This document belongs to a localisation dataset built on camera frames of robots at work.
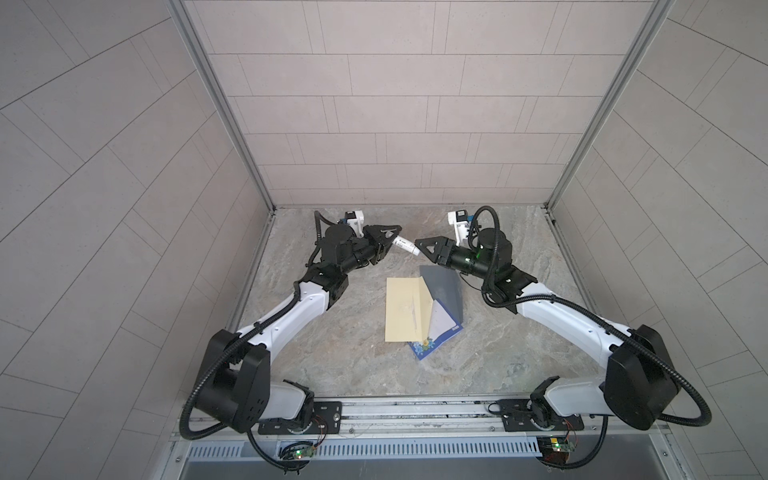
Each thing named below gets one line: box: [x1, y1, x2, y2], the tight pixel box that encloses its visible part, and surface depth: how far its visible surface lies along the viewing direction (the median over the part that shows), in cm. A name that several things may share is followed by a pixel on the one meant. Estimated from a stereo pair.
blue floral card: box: [408, 310, 464, 361], surface depth 85 cm
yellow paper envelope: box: [385, 276, 433, 343], surface depth 91 cm
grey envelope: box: [420, 265, 463, 324], surface depth 94 cm
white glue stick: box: [392, 235, 421, 256], surface depth 74 cm
